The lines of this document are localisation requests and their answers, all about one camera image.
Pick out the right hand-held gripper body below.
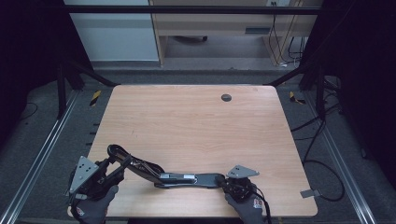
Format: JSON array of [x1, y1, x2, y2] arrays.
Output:
[[222, 164, 261, 203]]

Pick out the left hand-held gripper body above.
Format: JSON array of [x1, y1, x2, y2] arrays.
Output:
[[64, 155, 125, 202]]

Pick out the person's left hand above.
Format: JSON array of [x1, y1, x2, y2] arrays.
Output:
[[74, 185, 120, 224]]

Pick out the grey tape piece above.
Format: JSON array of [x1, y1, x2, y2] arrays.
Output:
[[300, 189, 321, 199]]

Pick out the white cabinet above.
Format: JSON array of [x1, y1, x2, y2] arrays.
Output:
[[64, 0, 160, 63]]

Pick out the black curtain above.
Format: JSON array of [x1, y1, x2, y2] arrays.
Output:
[[0, 0, 92, 147], [306, 0, 396, 188]]

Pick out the light wooden desk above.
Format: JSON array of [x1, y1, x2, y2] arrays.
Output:
[[148, 0, 323, 67]]

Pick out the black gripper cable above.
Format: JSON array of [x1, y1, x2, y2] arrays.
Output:
[[253, 186, 274, 224]]

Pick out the aluminium floor rail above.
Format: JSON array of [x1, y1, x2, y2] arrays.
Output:
[[303, 91, 377, 224], [0, 90, 80, 224]]

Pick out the thin black floor cable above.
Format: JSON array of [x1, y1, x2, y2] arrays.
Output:
[[18, 102, 39, 122]]

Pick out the long black floor cable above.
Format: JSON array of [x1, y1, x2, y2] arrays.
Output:
[[290, 102, 347, 203]]

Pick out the hanging black cables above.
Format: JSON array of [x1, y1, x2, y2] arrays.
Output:
[[268, 1, 307, 68]]

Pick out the black metal frame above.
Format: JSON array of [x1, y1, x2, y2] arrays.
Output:
[[55, 4, 328, 120]]

